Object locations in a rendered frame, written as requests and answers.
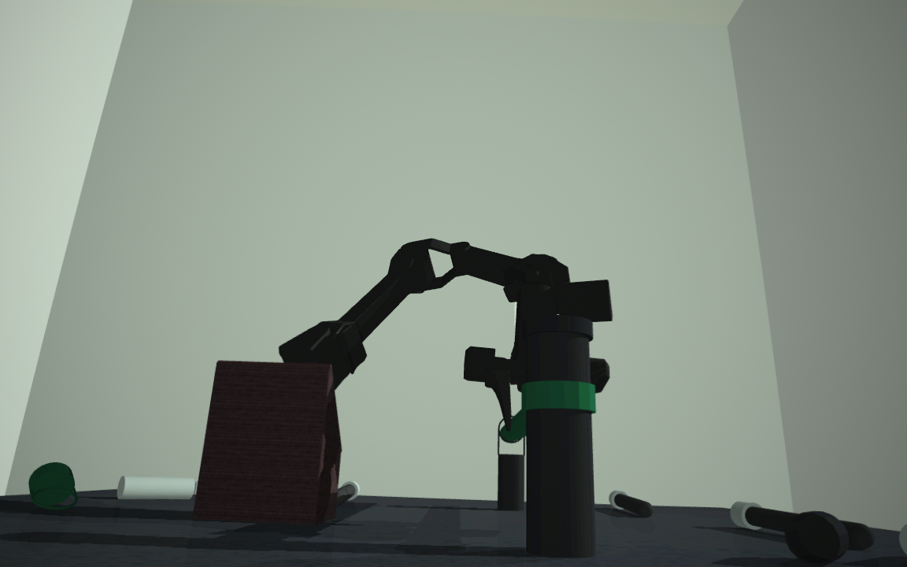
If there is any green open-top cup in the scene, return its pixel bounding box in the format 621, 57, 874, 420
521, 380, 596, 416

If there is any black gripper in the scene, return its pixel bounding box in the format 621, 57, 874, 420
464, 313, 609, 432

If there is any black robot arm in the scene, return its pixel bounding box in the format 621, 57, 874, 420
279, 239, 613, 389

